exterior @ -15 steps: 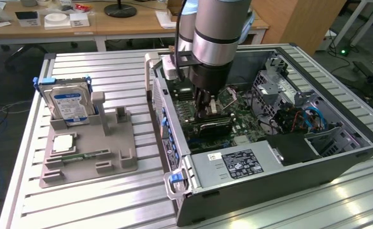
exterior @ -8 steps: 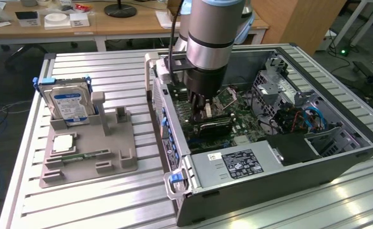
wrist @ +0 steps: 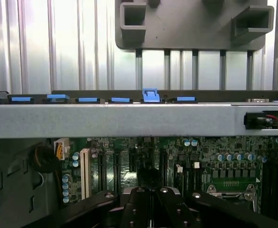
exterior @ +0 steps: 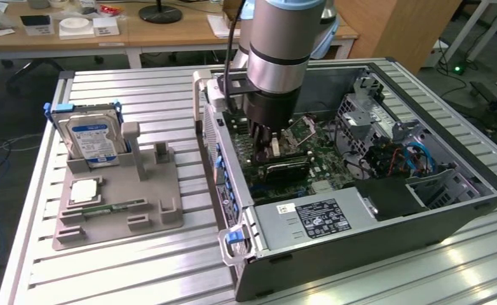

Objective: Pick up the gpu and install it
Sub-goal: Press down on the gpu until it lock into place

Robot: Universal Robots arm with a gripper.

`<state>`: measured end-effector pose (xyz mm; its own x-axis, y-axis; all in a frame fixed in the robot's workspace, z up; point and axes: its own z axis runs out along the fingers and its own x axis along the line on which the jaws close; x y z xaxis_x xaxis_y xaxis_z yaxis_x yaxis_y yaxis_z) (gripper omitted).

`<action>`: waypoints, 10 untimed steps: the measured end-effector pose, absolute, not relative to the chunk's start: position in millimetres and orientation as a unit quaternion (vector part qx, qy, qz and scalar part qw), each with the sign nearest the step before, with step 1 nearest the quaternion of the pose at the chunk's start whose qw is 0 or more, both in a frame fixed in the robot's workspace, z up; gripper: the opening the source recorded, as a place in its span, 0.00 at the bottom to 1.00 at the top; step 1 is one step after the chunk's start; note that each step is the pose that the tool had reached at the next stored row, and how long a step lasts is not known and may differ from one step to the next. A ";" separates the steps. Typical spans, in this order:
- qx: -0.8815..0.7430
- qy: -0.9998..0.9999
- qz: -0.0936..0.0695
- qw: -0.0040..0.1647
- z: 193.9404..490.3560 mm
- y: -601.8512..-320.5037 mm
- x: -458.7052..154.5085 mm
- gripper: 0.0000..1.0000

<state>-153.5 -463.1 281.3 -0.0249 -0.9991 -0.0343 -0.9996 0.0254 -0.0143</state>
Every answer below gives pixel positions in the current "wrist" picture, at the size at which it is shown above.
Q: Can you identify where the blue slot cover clip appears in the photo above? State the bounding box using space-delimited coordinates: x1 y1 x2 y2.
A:
78 97 100 104
46 94 70 100
176 96 196 103
11 96 35 103
111 97 133 103

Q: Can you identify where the green motherboard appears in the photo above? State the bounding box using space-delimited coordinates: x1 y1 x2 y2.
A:
55 136 278 221

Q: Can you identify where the blue card retention latch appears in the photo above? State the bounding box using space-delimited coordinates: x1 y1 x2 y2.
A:
142 88 161 104

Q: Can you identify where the grey parts rack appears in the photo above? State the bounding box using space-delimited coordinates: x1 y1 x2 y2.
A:
114 0 275 51

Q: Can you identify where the open black PC case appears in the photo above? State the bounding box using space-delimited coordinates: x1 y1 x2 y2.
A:
0 89 278 228

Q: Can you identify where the white PCI expansion slot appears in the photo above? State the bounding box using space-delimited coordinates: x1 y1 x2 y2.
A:
80 148 89 200

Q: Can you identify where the white power connector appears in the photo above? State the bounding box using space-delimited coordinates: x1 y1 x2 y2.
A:
54 138 71 161

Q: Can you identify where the short black expansion slot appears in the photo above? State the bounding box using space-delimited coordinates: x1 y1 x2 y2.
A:
129 152 137 173

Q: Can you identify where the grey power supply unit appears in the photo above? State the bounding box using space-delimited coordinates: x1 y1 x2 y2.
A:
0 137 62 225

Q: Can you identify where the black intrusion switch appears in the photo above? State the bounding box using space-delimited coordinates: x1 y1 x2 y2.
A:
244 111 278 130

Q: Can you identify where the black sleeved power wire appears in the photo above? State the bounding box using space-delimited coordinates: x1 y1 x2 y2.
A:
29 145 60 173

